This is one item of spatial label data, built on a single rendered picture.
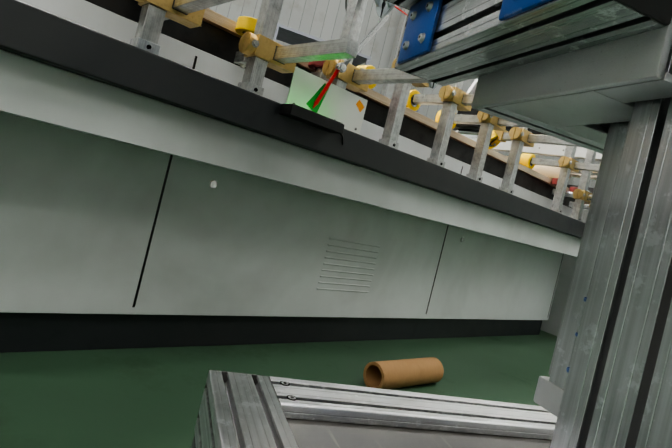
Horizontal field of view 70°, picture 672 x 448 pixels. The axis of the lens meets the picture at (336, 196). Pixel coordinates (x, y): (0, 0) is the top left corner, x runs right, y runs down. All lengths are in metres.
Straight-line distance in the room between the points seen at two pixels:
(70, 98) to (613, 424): 0.94
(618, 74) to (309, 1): 5.88
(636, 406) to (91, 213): 1.10
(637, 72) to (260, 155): 0.86
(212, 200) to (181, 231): 0.12
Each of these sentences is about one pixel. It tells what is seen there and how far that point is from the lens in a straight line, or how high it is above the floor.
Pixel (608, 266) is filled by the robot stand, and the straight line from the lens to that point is 0.55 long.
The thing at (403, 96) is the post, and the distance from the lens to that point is 1.48.
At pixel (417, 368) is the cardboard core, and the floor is 0.07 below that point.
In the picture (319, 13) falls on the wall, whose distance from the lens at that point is 6.30.
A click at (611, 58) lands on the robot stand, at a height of 0.71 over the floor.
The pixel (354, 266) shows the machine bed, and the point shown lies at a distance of 1.74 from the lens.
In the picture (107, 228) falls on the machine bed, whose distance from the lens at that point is 1.27.
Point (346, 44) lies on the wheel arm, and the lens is 0.97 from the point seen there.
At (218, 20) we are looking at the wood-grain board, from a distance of 1.34.
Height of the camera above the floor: 0.51
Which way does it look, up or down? level
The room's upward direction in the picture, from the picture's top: 14 degrees clockwise
